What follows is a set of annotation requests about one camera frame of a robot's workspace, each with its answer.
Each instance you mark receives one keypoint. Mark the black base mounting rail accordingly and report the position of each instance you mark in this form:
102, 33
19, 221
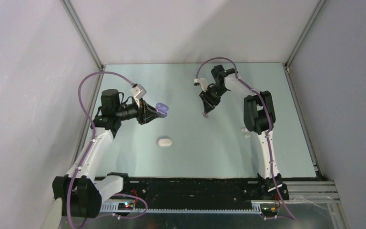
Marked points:
201, 193

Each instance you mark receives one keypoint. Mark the right controller board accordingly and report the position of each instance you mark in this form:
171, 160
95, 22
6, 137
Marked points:
269, 213

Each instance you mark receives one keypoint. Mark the aluminium frame post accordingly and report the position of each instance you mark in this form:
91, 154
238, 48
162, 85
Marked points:
80, 29
305, 31

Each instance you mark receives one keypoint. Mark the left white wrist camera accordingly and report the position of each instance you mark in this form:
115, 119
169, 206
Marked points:
137, 91

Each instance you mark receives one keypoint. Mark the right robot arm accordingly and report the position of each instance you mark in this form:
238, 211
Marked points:
259, 118

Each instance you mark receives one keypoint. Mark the white earbud charging case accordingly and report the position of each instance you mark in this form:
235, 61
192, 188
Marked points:
164, 142

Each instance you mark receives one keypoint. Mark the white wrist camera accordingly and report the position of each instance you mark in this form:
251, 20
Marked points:
202, 82
137, 91

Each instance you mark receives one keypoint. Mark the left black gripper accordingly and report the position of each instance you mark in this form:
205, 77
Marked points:
146, 113

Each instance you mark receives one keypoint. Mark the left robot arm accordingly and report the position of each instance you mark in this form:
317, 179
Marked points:
82, 196

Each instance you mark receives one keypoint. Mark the left aluminium frame post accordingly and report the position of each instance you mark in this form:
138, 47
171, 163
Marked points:
80, 29

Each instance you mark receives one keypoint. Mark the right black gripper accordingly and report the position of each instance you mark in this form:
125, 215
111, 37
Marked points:
209, 103

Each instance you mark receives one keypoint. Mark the purple earbud charging case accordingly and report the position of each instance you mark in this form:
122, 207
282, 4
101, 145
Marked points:
161, 109

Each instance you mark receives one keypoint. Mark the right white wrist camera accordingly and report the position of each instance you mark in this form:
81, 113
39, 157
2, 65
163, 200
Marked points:
202, 82

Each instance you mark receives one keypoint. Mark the right aluminium frame post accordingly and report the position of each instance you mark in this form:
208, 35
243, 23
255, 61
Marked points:
305, 31

